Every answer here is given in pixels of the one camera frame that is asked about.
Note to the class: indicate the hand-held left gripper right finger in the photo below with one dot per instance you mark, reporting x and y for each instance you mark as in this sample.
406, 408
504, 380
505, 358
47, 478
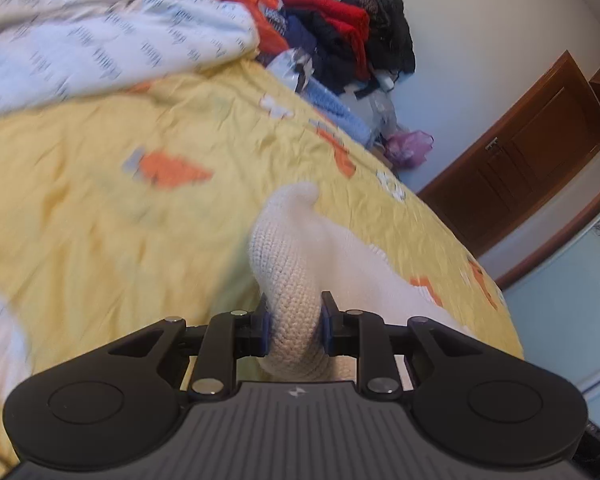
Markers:
325, 332

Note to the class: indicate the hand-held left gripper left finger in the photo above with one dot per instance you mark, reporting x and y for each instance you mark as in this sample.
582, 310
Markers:
266, 330

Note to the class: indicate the white knit sweater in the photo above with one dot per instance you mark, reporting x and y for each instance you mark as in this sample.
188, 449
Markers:
290, 260

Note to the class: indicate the yellow carrot print bedspread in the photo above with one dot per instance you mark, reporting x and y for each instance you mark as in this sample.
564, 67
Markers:
105, 220

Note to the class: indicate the pink plastic bag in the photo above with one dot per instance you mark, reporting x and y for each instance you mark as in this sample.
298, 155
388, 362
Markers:
407, 147

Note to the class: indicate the light blue knit blanket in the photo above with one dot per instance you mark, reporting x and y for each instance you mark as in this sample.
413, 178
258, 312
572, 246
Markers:
340, 115

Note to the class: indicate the clear plastic bag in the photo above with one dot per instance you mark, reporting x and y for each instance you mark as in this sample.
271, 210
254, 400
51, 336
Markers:
377, 110

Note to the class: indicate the brown wooden door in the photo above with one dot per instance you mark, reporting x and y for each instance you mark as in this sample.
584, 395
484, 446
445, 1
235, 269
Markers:
520, 170

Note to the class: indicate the white and black bag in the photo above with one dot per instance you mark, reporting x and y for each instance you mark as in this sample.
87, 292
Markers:
290, 67

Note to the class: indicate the navy garment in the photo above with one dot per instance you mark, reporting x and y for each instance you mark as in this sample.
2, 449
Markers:
315, 45

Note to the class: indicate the red garment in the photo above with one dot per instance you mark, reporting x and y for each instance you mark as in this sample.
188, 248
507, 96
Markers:
330, 10

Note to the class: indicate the white printed quilt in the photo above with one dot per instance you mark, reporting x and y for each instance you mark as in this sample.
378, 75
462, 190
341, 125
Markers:
105, 35

